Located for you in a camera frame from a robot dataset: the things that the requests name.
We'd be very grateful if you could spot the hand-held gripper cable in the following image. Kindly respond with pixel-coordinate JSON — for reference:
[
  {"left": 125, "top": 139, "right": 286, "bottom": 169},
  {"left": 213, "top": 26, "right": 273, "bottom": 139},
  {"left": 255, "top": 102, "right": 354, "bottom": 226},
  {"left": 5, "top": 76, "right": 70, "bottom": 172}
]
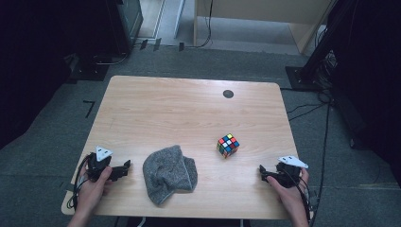
[
  {"left": 66, "top": 153, "right": 92, "bottom": 211},
  {"left": 283, "top": 169, "right": 317, "bottom": 221}
]

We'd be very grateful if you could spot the multicoloured puzzle cube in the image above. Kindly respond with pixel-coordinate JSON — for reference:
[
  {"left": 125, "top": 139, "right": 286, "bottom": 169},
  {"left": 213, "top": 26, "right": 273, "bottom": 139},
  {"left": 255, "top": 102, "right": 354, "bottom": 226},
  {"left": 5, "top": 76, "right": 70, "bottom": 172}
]
[{"left": 216, "top": 132, "right": 240, "bottom": 159}]

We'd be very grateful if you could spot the black metal stand with base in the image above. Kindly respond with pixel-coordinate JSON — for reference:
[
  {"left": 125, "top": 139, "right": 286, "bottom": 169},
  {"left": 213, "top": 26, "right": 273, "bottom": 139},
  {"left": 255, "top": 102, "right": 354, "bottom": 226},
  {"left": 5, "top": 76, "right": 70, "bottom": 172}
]
[{"left": 285, "top": 0, "right": 349, "bottom": 93}]

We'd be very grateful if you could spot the person's left hand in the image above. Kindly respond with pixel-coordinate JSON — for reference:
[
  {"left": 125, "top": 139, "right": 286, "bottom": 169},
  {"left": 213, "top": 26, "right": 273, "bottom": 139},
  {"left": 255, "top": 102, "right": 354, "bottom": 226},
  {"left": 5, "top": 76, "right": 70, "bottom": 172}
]
[{"left": 75, "top": 166, "right": 113, "bottom": 219}]

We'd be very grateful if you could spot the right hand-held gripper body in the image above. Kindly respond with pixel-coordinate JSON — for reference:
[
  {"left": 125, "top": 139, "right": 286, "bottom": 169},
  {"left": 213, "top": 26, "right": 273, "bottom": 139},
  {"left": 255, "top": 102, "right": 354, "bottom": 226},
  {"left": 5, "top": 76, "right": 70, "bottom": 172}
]
[{"left": 268, "top": 155, "right": 309, "bottom": 189}]

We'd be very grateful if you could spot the person's right hand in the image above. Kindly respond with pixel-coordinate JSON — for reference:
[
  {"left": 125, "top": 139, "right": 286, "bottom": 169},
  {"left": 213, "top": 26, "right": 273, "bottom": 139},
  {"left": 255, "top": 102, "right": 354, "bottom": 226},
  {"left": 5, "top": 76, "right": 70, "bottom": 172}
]
[{"left": 267, "top": 167, "right": 312, "bottom": 220}]

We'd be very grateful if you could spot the light wooden cabinet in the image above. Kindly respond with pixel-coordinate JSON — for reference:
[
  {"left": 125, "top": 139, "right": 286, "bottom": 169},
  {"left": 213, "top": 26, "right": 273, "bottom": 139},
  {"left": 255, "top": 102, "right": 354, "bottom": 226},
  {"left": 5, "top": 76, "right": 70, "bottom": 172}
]
[{"left": 193, "top": 0, "right": 336, "bottom": 55}]

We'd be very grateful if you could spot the black floor base plate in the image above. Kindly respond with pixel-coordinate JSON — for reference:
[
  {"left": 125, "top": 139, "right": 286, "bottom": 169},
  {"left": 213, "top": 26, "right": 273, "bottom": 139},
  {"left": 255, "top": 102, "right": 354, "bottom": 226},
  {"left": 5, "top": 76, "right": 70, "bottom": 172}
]
[{"left": 66, "top": 52, "right": 111, "bottom": 82}]

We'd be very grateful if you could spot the thin black hanging cable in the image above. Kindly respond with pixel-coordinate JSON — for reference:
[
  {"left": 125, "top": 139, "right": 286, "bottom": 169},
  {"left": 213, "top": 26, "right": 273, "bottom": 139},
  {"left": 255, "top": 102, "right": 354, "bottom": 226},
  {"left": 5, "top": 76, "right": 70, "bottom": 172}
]
[{"left": 184, "top": 0, "right": 215, "bottom": 49}]

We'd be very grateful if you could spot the dark curtain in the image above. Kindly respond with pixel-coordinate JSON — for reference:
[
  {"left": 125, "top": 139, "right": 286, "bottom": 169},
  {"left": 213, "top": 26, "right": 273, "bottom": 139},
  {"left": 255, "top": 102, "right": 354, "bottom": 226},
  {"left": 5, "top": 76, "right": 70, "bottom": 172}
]
[
  {"left": 327, "top": 0, "right": 401, "bottom": 190},
  {"left": 0, "top": 0, "right": 119, "bottom": 150}
]

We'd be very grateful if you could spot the pair of black floor cables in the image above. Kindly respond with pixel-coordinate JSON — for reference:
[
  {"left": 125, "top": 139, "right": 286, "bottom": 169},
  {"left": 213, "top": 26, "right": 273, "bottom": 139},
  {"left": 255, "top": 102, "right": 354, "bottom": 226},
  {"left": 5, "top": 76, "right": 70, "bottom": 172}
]
[{"left": 287, "top": 102, "right": 329, "bottom": 122}]

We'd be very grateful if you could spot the grey tape strip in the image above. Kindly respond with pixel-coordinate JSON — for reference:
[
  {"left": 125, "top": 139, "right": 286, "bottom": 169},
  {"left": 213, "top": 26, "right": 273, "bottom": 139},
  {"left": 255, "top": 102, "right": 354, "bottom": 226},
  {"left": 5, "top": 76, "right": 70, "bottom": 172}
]
[{"left": 58, "top": 181, "right": 76, "bottom": 193}]

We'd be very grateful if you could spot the long black floor cable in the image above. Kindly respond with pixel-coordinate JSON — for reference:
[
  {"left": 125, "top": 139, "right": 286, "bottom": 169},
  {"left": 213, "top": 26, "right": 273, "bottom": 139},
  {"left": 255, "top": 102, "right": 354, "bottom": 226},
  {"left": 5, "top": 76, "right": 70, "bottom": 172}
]
[{"left": 309, "top": 102, "right": 332, "bottom": 227}]

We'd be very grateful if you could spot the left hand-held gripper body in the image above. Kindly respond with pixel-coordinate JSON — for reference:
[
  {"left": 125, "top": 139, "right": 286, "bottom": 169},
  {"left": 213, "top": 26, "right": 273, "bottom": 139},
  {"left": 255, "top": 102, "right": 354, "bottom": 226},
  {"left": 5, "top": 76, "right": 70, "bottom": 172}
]
[{"left": 85, "top": 145, "right": 113, "bottom": 183}]

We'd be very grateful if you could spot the left hand-held gripper cable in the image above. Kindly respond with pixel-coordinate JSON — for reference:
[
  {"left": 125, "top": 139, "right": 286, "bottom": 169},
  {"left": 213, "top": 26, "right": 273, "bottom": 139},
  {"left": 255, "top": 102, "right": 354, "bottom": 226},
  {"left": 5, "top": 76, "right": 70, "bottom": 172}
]
[{"left": 66, "top": 153, "right": 92, "bottom": 211}]

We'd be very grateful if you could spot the grey knitted cloth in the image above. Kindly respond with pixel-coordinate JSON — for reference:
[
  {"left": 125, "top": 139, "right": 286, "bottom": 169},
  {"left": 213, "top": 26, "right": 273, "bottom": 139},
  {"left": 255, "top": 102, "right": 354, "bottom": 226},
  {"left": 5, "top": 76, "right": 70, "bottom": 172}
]
[{"left": 142, "top": 145, "right": 199, "bottom": 206}]

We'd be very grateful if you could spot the right hand-held gripper cable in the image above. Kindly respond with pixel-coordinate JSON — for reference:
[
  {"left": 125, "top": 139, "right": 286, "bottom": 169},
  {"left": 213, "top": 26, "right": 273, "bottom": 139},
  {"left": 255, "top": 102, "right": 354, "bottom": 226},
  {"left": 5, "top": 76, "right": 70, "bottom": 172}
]
[{"left": 283, "top": 169, "right": 317, "bottom": 221}]

